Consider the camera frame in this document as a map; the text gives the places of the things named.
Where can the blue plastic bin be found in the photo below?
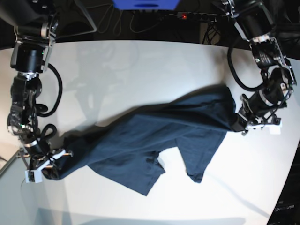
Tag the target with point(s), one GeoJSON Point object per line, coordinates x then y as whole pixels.
{"type": "Point", "coordinates": [146, 4]}

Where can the dark navy t-shirt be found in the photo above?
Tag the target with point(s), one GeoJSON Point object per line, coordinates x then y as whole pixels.
{"type": "Point", "coordinates": [126, 151]}

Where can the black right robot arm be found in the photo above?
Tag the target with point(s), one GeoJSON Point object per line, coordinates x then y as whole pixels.
{"type": "Point", "coordinates": [35, 24]}

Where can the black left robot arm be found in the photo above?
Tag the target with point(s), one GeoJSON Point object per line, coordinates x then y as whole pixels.
{"type": "Point", "coordinates": [255, 25]}

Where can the black device with label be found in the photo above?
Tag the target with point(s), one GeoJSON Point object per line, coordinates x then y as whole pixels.
{"type": "Point", "coordinates": [285, 214]}

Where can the black power strip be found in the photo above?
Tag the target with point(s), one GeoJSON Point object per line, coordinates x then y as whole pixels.
{"type": "Point", "coordinates": [202, 17]}

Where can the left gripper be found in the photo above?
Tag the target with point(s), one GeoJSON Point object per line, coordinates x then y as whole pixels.
{"type": "Point", "coordinates": [256, 109]}

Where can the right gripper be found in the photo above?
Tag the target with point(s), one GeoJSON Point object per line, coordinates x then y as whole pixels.
{"type": "Point", "coordinates": [28, 150]}

